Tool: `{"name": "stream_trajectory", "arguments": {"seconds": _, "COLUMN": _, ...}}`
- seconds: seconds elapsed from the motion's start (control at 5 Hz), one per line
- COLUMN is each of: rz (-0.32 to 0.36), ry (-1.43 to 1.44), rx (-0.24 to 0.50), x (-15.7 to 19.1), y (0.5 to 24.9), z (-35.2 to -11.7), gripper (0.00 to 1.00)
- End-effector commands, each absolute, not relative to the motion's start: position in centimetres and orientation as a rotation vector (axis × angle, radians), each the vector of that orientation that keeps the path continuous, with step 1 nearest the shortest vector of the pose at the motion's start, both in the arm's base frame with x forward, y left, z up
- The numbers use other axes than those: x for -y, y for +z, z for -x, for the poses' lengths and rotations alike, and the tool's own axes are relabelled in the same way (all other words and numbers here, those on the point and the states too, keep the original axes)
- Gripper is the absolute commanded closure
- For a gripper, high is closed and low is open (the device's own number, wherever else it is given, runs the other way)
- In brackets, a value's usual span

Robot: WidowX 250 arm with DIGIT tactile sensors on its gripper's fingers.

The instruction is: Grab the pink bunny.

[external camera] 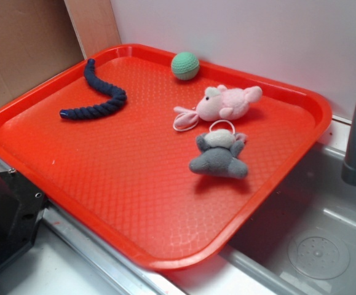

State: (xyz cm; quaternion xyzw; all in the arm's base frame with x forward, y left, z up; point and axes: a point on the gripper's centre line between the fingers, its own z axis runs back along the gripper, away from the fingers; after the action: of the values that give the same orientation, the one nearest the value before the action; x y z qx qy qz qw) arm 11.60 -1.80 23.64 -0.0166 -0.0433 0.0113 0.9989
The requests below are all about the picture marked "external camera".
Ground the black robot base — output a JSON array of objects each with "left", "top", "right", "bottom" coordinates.
[{"left": 0, "top": 171, "right": 45, "bottom": 270}]

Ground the grey plush toy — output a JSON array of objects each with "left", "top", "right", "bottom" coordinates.
[{"left": 189, "top": 119, "right": 248, "bottom": 179}]

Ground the red plastic tray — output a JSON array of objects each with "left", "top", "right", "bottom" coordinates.
[{"left": 0, "top": 44, "right": 332, "bottom": 270}]

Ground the green dimpled ball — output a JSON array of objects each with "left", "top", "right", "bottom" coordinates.
[{"left": 170, "top": 52, "right": 200, "bottom": 81}]

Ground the grey plastic sink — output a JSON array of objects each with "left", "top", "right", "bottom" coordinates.
[{"left": 167, "top": 144, "right": 356, "bottom": 294}]

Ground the brown cardboard panel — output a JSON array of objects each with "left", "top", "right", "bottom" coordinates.
[{"left": 0, "top": 1, "right": 83, "bottom": 107}]

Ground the navy blue rope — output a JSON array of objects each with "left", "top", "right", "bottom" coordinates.
[{"left": 59, "top": 58, "right": 128, "bottom": 122}]

